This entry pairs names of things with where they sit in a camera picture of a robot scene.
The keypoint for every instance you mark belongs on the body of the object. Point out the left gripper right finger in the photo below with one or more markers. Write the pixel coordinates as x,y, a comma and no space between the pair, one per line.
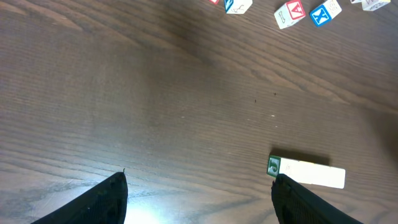
293,203

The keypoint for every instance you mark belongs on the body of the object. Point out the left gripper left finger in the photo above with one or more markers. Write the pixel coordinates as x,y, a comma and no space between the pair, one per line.
105,203

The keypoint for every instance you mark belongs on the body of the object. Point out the green edged alphabet block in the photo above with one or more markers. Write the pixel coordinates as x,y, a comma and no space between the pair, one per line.
302,172

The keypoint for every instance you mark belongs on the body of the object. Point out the white block red edge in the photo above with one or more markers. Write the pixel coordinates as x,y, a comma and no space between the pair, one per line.
320,175

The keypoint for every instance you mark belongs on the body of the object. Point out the white block soccer ball picture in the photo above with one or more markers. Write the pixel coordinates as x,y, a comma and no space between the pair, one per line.
279,165

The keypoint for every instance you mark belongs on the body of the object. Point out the white block dragonfly picture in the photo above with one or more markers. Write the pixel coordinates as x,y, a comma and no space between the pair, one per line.
337,177

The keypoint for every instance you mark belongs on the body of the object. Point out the blue edged alphabet block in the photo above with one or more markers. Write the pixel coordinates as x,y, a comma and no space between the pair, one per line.
325,12

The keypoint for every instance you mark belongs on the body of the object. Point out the red letter A block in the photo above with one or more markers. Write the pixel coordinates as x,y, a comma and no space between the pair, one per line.
289,14

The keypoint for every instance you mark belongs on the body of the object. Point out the white block plain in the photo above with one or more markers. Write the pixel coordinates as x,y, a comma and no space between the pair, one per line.
237,6

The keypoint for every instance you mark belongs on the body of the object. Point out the yellow block right of pair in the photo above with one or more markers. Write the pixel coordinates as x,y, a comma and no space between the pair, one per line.
372,5

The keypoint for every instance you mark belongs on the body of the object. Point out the white block red side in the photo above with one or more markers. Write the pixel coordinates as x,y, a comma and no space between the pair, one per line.
214,1

